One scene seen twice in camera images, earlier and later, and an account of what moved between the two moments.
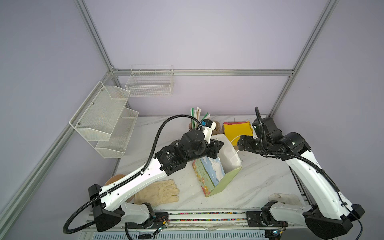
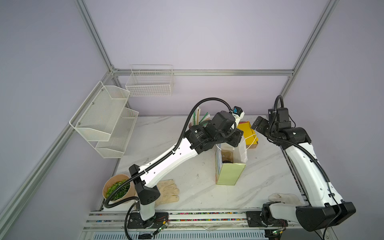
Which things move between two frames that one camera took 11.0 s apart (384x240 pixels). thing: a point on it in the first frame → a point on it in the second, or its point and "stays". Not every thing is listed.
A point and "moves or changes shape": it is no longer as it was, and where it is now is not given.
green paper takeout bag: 214,175 moves or changes shape
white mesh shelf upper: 96,118 stays
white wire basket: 150,80 stays
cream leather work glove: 158,192 stays
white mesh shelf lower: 116,147 stays
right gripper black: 244,146 → 261,121
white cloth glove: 284,198 stays
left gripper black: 214,148 → 236,134
